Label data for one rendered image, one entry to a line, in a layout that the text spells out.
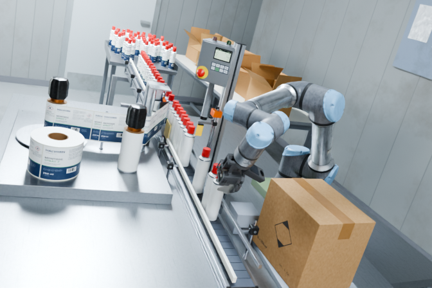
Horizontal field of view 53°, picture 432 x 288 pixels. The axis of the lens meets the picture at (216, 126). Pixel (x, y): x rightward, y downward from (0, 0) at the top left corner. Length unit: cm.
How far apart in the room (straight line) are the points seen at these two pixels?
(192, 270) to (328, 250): 45
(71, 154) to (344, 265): 107
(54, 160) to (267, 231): 84
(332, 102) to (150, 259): 87
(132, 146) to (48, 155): 34
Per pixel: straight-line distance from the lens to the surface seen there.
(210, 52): 201
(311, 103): 170
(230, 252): 155
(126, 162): 188
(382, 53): 448
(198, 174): 181
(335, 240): 147
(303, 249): 146
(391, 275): 191
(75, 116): 204
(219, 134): 208
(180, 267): 151
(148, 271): 146
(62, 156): 174
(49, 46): 579
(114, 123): 205
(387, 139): 430
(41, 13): 571
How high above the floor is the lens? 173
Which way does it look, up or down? 18 degrees down
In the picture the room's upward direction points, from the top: 14 degrees clockwise
